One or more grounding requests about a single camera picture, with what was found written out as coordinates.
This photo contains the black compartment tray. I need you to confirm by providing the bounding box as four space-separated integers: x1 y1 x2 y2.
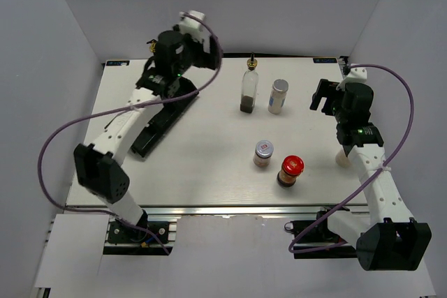
131 77 198 158

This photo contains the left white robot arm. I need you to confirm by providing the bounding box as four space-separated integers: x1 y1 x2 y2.
74 26 222 242

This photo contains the purple cable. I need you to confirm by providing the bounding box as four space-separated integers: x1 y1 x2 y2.
288 64 413 254
37 13 224 255

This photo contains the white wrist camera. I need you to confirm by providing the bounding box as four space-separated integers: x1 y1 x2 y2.
339 64 367 88
178 10 206 41

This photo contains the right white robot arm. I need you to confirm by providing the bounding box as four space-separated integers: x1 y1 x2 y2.
310 79 432 271

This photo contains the right blue table label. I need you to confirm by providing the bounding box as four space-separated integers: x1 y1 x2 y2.
312 57 338 64

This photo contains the left blue table label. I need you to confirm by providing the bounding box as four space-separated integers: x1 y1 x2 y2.
105 60 130 67

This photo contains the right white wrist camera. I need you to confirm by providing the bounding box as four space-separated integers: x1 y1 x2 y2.
339 64 367 88

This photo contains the glass bottle dark sauce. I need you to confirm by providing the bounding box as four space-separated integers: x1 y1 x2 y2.
240 53 259 114

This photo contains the red lid sauce jar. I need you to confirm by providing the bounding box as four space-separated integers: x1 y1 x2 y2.
277 155 305 187

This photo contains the blue table label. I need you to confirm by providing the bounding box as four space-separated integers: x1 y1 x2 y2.
105 60 130 67
312 57 338 64

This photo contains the white spice jar silver lid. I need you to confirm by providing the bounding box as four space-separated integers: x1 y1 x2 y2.
268 79 288 114

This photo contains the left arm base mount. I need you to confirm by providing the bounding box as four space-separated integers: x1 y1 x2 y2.
103 220 175 256

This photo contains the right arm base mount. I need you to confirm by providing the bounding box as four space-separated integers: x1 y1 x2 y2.
284 219 357 260

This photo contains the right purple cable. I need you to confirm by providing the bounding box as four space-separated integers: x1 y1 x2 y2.
288 64 413 254

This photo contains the clear glass oil bottle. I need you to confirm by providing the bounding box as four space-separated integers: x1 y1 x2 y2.
147 39 157 54

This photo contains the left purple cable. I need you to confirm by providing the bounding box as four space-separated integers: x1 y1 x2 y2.
37 13 224 255

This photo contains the small jar white label lid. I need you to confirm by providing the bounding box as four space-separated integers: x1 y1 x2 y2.
253 140 274 167

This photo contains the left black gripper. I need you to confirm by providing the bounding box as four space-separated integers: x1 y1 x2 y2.
173 25 221 77

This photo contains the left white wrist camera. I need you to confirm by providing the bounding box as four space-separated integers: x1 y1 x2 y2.
178 10 206 41

